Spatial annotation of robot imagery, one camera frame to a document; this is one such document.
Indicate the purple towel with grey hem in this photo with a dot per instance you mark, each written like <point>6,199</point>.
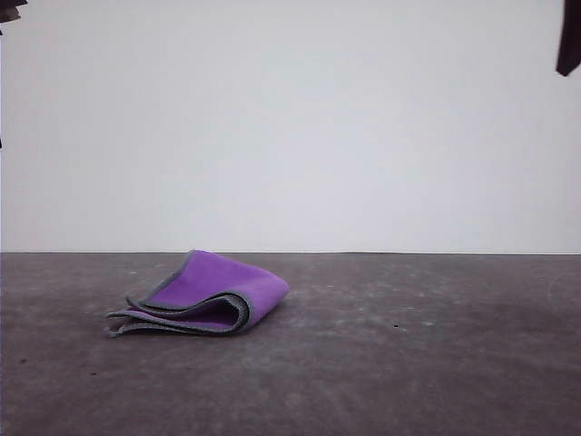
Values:
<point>227,290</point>

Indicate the grey table cloth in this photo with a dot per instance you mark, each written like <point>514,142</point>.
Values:
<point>290,390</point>

